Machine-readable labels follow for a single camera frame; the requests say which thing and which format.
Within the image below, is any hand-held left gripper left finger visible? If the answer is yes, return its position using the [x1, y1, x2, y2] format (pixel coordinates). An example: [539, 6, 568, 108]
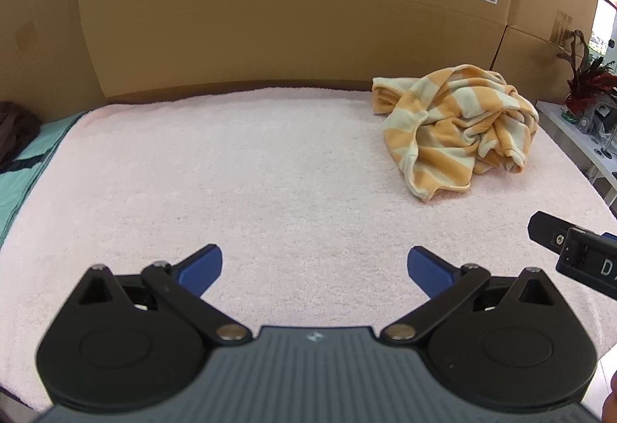
[77, 244, 251, 347]

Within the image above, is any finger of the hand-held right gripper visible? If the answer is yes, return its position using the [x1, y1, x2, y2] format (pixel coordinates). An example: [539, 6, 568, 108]
[528, 211, 579, 256]

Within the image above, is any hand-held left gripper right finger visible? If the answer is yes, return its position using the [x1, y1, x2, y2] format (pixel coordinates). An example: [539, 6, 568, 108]
[380, 246, 556, 349]

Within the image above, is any orange striped garment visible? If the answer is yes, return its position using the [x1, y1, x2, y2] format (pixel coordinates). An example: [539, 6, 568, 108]
[371, 64, 541, 203]

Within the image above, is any pink fleece blanket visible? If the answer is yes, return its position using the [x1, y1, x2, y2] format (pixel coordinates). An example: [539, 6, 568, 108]
[0, 84, 617, 409]

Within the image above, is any white table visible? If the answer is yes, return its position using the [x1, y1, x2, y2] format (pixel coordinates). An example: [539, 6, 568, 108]
[535, 100, 617, 207]

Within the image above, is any grey metal device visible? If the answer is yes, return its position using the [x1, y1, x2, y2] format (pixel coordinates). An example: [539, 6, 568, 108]
[578, 102, 617, 135]

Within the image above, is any red leaf potted plant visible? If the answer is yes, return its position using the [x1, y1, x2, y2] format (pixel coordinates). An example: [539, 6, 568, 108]
[556, 30, 617, 115]

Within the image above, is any plain cardboard box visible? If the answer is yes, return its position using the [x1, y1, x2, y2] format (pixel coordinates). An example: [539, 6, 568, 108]
[492, 25, 579, 104]

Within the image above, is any teal sheet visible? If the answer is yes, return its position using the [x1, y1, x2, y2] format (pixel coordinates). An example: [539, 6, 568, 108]
[0, 112, 88, 250]

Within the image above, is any dark brown garment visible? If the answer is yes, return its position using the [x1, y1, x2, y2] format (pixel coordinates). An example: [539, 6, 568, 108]
[0, 101, 42, 173]

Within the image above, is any large cardboard box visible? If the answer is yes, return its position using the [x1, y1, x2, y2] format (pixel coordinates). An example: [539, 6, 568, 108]
[74, 0, 525, 102]

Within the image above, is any cardboard box small label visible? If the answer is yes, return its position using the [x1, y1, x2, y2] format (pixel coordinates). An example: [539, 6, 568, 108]
[0, 0, 108, 125]

